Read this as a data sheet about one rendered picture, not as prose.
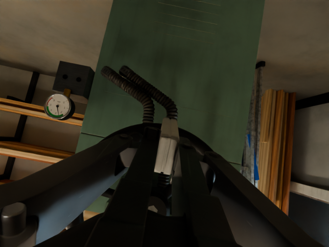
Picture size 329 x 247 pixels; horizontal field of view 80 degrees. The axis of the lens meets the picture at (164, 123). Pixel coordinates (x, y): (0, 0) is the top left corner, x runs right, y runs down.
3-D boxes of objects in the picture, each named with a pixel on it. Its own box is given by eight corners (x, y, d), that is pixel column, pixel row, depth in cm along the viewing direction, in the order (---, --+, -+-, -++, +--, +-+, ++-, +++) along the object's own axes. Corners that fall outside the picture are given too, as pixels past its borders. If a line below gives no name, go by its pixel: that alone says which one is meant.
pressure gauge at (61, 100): (75, 88, 47) (66, 121, 46) (81, 92, 51) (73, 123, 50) (49, 83, 47) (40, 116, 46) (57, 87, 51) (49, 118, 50)
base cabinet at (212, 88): (277, -65, 61) (245, 164, 52) (219, 37, 119) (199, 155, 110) (134, -96, 61) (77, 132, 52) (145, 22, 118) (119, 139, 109)
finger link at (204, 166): (177, 157, 13) (222, 166, 13) (176, 135, 18) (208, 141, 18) (173, 177, 13) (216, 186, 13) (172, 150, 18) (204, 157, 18)
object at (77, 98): (89, 65, 51) (82, 95, 50) (103, 81, 63) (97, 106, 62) (57, 59, 50) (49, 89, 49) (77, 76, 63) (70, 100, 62)
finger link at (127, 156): (152, 174, 13) (108, 165, 13) (157, 147, 18) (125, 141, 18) (156, 153, 13) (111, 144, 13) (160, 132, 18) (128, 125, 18)
